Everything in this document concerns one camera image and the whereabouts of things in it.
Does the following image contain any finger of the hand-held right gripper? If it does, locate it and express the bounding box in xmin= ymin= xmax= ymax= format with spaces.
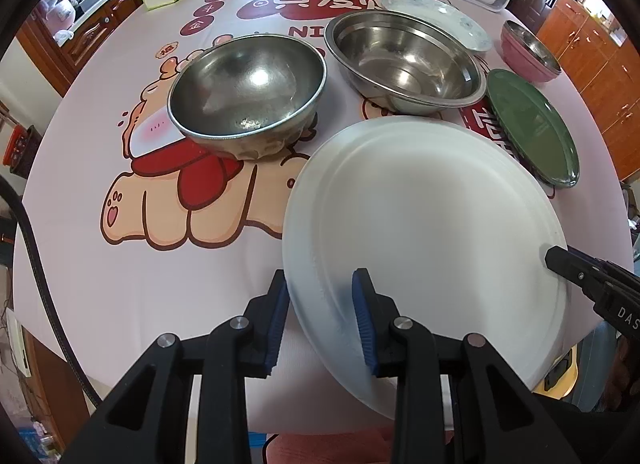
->
xmin=545 ymin=244 xmax=608 ymax=302

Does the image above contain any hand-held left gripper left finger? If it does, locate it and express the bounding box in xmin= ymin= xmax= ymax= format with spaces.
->
xmin=60 ymin=269 xmax=292 ymax=464

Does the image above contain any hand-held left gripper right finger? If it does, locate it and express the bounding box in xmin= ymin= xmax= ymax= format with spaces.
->
xmin=351 ymin=268 xmax=581 ymax=464

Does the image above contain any large white plate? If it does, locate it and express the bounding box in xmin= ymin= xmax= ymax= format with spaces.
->
xmin=281 ymin=116 xmax=571 ymax=420

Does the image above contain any green plate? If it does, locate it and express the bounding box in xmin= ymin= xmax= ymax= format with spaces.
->
xmin=486 ymin=68 xmax=581 ymax=190

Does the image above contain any pink bowl with steel liner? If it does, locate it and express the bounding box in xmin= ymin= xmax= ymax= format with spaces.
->
xmin=501 ymin=20 xmax=562 ymax=84

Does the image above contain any small steel bowl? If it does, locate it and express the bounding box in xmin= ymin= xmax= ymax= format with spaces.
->
xmin=166 ymin=34 xmax=328 ymax=161

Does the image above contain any white floral plate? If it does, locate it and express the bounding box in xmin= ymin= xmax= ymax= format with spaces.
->
xmin=380 ymin=0 xmax=492 ymax=52

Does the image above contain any large wide-rim steel bowl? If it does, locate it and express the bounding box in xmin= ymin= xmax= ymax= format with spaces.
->
xmin=324 ymin=11 xmax=487 ymax=117

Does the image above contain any yellow wooden chair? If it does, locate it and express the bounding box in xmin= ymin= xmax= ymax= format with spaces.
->
xmin=544 ymin=348 xmax=577 ymax=392

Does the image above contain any pink chair cushion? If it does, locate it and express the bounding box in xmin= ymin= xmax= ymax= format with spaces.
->
xmin=270 ymin=424 xmax=397 ymax=464

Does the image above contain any pink printed tablecloth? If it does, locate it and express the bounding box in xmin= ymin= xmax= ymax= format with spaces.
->
xmin=12 ymin=0 xmax=636 ymax=435

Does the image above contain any wooden door cabinet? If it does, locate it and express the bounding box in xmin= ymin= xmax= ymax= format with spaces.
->
xmin=510 ymin=0 xmax=640 ymax=180

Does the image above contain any red crate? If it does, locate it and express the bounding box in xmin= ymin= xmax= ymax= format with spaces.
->
xmin=0 ymin=125 xmax=37 ymax=176

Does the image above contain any wooden kitchen cabinet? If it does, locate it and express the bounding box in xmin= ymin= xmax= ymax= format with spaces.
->
xmin=17 ymin=0 xmax=151 ymax=95

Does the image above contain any black cable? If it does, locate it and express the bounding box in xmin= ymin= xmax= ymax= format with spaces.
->
xmin=0 ymin=176 xmax=103 ymax=407

